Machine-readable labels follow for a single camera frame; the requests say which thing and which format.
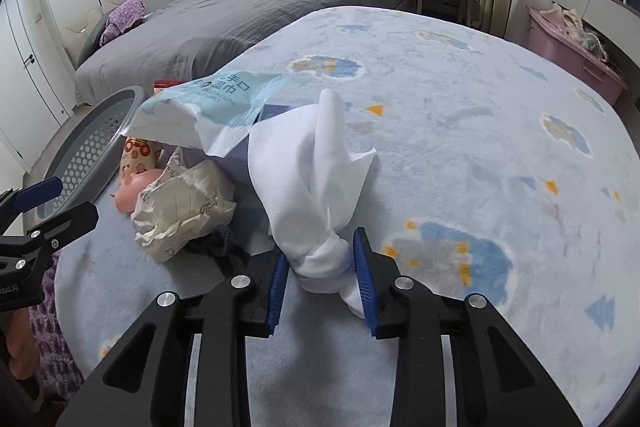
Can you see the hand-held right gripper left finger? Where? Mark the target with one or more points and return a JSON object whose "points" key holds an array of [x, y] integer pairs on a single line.
{"points": [[277, 294]]}

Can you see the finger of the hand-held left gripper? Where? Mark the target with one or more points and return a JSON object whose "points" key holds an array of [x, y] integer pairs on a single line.
{"points": [[70, 222], [42, 194]]}

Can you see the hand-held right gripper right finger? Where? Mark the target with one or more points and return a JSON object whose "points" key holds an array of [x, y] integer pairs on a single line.
{"points": [[364, 282]]}

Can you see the grey perforated plastic basket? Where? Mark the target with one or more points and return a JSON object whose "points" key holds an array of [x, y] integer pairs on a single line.
{"points": [[85, 152]]}

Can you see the white paper tissue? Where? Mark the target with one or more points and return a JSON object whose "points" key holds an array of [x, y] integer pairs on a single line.
{"points": [[300, 187]]}

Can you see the light blue wet wipes packet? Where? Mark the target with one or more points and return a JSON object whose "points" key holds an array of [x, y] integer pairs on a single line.
{"points": [[220, 102]]}

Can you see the person's left forearm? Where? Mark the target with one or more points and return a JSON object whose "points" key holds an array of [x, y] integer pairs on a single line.
{"points": [[20, 337]]}

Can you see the pink plastic doll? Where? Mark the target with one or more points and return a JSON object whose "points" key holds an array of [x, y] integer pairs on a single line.
{"points": [[132, 194]]}

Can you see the person's purple fuzzy clothing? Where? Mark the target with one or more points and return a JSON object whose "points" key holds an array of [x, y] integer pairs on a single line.
{"points": [[55, 342]]}

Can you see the crumpled beige paper bag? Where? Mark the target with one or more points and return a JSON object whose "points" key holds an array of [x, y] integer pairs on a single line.
{"points": [[180, 207]]}

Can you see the dark green pillow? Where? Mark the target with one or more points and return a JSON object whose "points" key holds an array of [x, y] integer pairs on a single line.
{"points": [[92, 38]]}

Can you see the red flat packet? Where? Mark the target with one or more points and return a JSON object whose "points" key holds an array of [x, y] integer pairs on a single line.
{"points": [[165, 84]]}

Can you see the beige crown-shaped cushion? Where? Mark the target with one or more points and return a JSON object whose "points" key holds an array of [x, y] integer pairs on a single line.
{"points": [[75, 24]]}

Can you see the purple fuzzy blanket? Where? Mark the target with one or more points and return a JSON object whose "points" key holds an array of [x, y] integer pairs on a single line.
{"points": [[122, 19]]}

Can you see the grey bed with beige headboard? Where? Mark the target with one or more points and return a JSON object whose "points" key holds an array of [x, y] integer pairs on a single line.
{"points": [[250, 12]]}

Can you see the pink plastic storage box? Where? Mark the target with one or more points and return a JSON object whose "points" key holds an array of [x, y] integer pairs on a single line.
{"points": [[565, 52]]}

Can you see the pale clothes pile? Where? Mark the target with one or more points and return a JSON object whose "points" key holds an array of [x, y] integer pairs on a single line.
{"points": [[565, 17]]}

